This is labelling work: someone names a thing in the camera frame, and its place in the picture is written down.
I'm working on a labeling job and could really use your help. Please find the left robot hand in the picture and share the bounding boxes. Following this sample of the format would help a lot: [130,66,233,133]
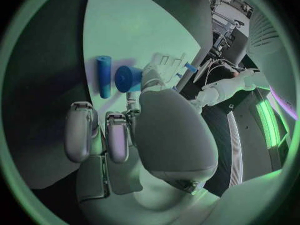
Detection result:
[188,96,206,114]

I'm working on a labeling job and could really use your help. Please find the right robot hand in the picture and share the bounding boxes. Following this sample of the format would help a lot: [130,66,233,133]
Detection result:
[63,65,222,225]

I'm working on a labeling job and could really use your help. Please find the white task board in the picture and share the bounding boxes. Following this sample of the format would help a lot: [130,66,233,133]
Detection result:
[82,0,203,121]

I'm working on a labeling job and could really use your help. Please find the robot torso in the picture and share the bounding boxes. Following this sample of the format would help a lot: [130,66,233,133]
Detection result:
[202,87,292,198]

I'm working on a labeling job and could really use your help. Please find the blue gear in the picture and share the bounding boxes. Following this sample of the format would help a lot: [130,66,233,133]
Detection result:
[113,65,144,94]

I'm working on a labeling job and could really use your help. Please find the glowing light bar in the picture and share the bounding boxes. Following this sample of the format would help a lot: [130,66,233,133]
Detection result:
[255,95,284,148]

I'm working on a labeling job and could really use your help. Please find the workshop rack with equipment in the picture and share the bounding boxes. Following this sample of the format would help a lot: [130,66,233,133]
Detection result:
[206,0,255,61]

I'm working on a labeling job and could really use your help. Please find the long blue cylinder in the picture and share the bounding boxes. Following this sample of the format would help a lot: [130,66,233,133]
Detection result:
[95,55,113,99]

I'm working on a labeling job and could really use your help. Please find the white cable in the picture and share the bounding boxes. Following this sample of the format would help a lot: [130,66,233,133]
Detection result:
[203,59,237,86]

